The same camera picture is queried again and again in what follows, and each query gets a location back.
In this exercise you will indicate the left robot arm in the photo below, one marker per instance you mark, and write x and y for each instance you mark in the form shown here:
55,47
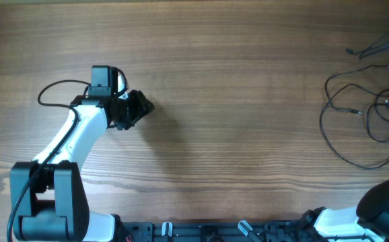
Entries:
48,200

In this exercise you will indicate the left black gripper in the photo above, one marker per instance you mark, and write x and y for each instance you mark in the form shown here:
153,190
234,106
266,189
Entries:
141,108

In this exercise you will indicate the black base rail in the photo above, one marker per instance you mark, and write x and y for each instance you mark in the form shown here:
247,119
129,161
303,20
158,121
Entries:
275,231

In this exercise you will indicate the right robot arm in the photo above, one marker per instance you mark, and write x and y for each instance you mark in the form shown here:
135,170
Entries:
369,220

